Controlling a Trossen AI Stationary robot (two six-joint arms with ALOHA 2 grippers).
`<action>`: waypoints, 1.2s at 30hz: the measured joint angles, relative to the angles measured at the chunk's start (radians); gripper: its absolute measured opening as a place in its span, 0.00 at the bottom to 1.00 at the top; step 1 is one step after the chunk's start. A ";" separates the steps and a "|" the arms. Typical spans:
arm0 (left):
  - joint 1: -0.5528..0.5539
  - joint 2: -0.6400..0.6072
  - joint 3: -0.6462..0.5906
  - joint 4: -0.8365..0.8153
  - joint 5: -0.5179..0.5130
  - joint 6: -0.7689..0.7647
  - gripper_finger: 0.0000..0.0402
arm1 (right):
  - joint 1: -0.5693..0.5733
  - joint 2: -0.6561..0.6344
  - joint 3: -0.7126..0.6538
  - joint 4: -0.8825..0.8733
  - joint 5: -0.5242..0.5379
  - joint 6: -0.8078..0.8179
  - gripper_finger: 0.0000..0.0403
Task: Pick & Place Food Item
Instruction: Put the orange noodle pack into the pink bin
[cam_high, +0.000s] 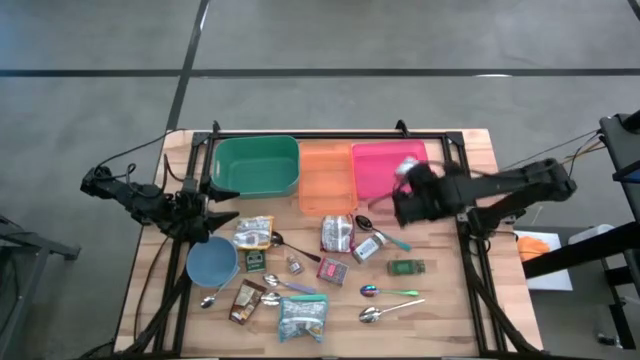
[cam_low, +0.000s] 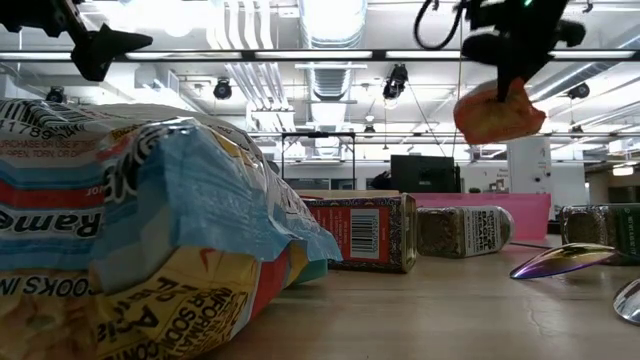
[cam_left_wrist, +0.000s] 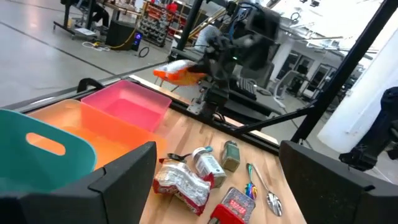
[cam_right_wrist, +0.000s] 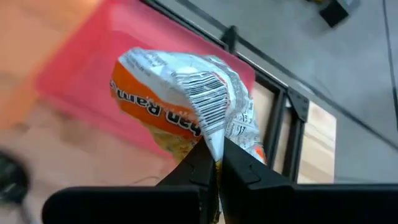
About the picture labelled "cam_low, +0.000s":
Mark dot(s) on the red spice tin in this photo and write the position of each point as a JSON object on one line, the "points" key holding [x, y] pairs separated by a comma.
{"points": [[340, 235]]}

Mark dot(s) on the white pillar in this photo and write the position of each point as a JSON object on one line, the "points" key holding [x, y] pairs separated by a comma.
{"points": [[530, 165]]}

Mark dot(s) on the rectangular ceiling lamp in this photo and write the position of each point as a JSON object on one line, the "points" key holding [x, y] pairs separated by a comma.
{"points": [[623, 171]]}

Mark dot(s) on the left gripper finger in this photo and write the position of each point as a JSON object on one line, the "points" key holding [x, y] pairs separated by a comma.
{"points": [[107, 50]]}

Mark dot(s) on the white snack packet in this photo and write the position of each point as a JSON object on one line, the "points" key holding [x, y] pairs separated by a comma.
{"points": [[480, 122]]}

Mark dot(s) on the blue ramen packet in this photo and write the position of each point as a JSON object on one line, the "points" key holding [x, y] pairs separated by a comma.
{"points": [[175, 200]]}

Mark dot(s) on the black overhead crossbar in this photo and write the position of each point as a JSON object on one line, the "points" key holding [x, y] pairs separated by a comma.
{"points": [[380, 55]]}

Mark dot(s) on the white label spice jar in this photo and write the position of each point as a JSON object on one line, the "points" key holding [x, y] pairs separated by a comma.
{"points": [[450, 232]]}

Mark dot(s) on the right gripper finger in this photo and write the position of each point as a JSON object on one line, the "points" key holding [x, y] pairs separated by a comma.
{"points": [[510, 75]]}

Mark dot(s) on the plain silver spoon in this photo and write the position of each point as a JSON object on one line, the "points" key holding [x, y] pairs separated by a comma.
{"points": [[631, 302]]}

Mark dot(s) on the black ceiling spotlight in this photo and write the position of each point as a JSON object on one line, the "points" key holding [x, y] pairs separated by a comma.
{"points": [[395, 82], [579, 91], [222, 89], [55, 94]]}

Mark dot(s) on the green label spice jar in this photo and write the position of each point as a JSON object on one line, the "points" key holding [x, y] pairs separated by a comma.
{"points": [[590, 225]]}

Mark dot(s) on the black computer monitor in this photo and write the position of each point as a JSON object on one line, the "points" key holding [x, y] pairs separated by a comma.
{"points": [[425, 175]]}

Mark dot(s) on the black background rig frame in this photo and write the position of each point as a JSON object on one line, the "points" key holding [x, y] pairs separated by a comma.
{"points": [[318, 134]]}

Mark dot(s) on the pink plastic tray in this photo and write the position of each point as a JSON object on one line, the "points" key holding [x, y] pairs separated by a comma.
{"points": [[530, 220]]}

